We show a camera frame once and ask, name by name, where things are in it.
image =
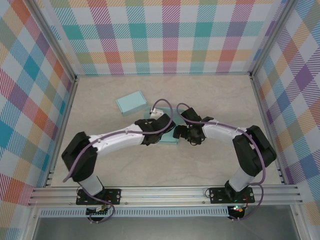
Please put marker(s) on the grey metal panel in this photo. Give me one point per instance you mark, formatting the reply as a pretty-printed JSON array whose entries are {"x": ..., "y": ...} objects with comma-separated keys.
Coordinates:
[{"x": 162, "y": 228}]

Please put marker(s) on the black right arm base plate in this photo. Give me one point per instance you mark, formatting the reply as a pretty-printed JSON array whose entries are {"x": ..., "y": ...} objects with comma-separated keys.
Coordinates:
[{"x": 215, "y": 196}]

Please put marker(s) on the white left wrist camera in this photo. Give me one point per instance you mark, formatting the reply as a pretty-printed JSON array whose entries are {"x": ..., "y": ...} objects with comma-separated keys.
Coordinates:
[{"x": 156, "y": 113}]

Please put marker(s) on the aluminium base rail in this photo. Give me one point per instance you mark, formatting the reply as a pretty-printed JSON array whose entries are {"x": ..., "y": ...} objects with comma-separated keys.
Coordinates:
[{"x": 162, "y": 196}]

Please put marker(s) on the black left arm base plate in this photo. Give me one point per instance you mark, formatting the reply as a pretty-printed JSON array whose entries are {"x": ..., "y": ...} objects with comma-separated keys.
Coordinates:
[{"x": 115, "y": 196}]

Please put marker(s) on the aluminium frame post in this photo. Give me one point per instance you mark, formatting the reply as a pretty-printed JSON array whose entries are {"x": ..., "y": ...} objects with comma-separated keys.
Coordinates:
[
  {"x": 51, "y": 37},
  {"x": 272, "y": 32}
]

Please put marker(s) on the aluminium left frame post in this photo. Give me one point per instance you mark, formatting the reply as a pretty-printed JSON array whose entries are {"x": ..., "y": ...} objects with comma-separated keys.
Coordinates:
[{"x": 51, "y": 37}]

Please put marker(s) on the aluminium left side rail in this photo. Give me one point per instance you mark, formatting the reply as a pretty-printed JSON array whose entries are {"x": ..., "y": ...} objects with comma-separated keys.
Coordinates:
[{"x": 65, "y": 120}]

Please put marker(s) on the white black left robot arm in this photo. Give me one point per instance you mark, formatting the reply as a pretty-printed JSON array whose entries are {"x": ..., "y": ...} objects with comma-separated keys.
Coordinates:
[{"x": 117, "y": 142}]

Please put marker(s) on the teal paper box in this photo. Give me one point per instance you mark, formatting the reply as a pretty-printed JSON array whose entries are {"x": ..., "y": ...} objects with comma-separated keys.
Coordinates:
[
  {"x": 170, "y": 140},
  {"x": 132, "y": 103}
]

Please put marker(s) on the aluminium right frame post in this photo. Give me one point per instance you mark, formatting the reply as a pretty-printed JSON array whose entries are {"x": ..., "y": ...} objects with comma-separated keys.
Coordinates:
[{"x": 272, "y": 32}]

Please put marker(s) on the aluminium right side rail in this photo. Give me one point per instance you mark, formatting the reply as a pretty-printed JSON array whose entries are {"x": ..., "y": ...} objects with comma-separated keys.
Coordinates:
[{"x": 257, "y": 95}]

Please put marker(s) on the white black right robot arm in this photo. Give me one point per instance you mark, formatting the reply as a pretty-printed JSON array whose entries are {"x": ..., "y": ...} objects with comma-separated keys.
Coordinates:
[{"x": 220, "y": 132}]

